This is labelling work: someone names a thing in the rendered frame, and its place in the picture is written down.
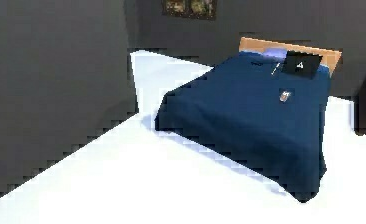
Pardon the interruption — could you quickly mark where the blue bed with wooden headboard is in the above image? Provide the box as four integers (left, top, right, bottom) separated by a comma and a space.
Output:
154, 36, 343, 204

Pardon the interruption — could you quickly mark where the small grey phone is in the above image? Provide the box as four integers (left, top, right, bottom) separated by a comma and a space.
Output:
279, 89, 293, 103

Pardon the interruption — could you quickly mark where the dark framed picture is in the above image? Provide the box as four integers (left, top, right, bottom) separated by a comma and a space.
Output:
189, 0, 219, 20
162, 0, 189, 17

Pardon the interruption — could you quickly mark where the lilac pillow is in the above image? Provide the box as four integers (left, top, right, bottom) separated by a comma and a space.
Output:
262, 47, 289, 62

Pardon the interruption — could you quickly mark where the black laptop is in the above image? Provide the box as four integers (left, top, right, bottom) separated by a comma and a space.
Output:
280, 50, 324, 80

